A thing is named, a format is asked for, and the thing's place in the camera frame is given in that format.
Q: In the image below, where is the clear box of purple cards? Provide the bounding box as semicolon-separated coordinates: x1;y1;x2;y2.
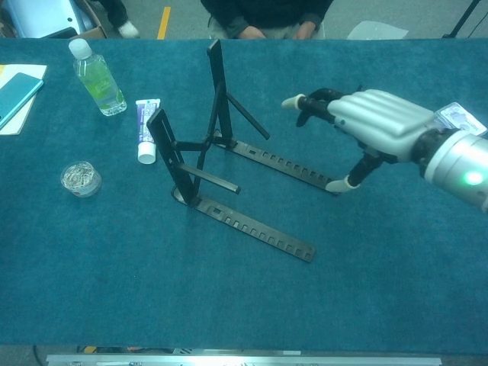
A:
434;102;488;138

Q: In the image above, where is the seated person in dark jacket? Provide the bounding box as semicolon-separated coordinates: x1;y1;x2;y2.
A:
200;0;335;40

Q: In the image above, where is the clear jar of paper clips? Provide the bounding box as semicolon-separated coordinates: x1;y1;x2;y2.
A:
59;160;103;198

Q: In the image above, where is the dark trouser leg white shoe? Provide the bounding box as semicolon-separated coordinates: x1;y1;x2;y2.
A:
89;0;141;39

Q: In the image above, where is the white plastic sheet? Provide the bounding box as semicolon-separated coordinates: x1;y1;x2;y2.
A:
345;21;409;40

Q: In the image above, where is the black folding laptop stand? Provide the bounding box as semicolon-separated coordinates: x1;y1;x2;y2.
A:
146;38;342;264

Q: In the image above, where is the clear bottle with green label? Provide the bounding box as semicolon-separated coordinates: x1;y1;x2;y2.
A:
68;37;128;117

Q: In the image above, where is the purple and white toothpaste tube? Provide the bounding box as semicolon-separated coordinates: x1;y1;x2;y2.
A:
135;98;162;165

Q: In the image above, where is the yellow floor tape strip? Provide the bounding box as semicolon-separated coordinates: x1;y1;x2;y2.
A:
156;6;172;40

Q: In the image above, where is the blue carpet table cover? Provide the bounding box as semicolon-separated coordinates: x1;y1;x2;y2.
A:
0;37;488;342

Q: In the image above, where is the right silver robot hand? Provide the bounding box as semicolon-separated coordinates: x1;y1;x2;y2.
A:
281;88;436;193

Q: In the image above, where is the aluminium profile rail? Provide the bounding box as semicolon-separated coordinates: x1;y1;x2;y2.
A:
45;353;443;366

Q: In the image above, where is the pale blue plastic container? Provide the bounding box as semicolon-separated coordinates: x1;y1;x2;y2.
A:
0;0;96;39

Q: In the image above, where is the teal notebook on papers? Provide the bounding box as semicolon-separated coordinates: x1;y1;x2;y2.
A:
0;63;48;136

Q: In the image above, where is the brown cardboard box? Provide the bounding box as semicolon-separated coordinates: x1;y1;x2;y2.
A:
45;0;108;39

